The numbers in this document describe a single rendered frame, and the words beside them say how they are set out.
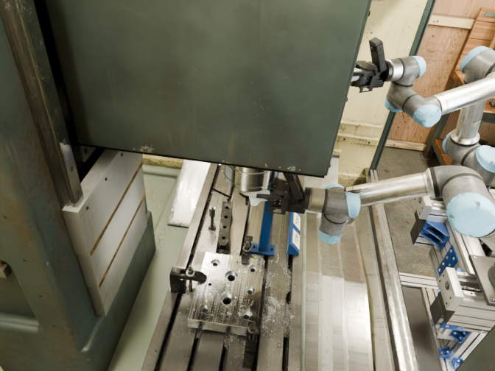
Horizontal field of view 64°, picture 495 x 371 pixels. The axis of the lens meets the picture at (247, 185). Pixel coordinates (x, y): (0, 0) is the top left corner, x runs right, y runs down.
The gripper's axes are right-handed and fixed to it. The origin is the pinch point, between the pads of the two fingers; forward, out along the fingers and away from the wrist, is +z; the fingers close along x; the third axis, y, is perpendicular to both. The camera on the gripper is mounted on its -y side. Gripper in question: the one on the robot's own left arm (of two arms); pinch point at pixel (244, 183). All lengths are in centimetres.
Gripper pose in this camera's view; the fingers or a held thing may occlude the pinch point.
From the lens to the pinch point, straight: 121.2
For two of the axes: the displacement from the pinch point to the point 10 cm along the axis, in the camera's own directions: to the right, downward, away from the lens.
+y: -0.9, 7.6, 6.4
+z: -9.9, -1.5, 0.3
